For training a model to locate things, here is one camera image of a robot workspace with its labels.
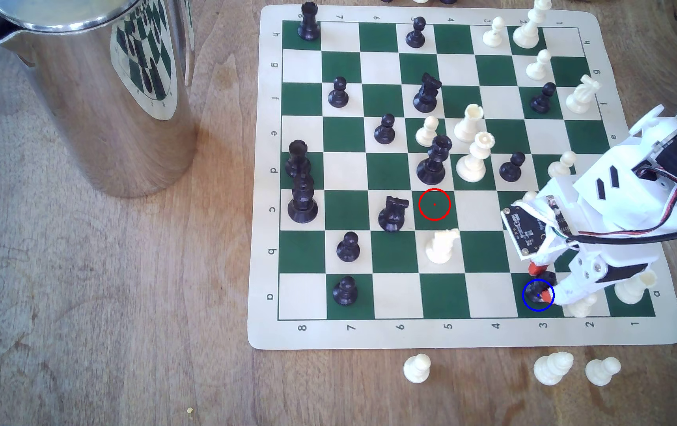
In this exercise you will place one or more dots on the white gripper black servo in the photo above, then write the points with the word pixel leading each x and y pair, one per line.
pixel 590 270

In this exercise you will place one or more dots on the black pawn chess piece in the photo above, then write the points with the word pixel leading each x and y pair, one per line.
pixel 384 133
pixel 338 96
pixel 534 291
pixel 345 294
pixel 511 170
pixel 542 102
pixel 416 36
pixel 348 250

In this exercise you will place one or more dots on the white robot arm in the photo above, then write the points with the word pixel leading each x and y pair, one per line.
pixel 610 192

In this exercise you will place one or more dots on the white pawn chess piece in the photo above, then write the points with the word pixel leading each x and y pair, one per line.
pixel 493 36
pixel 581 309
pixel 560 167
pixel 530 196
pixel 417 370
pixel 426 135
pixel 537 69
pixel 600 373

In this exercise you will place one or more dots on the white rook chess piece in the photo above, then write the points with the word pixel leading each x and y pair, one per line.
pixel 468 127
pixel 631 291

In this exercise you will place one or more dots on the white bishop chess piece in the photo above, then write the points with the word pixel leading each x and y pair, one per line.
pixel 550 370

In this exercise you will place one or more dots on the white knight chess piece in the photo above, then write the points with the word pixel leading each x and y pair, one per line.
pixel 440 248
pixel 579 99

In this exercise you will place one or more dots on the white queen chess piece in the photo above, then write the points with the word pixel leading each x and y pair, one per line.
pixel 472 165

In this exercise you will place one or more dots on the black bishop chess piece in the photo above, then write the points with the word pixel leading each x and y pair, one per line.
pixel 432 168

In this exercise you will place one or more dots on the black knight chess piece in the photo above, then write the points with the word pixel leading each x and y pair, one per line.
pixel 426 99
pixel 392 218

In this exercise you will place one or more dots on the white king chess piece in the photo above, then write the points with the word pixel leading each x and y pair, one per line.
pixel 527 34

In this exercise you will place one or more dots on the black queen chess piece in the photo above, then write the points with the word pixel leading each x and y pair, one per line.
pixel 303 204

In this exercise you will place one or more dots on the black rook chess piece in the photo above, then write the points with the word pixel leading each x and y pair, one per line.
pixel 309 26

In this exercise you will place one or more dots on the green and cream chessboard mat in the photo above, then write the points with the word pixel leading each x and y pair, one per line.
pixel 492 331

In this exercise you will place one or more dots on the polished steel pitcher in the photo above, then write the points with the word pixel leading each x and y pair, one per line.
pixel 96 118

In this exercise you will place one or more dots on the black gripper camera board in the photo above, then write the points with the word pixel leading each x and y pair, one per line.
pixel 527 231

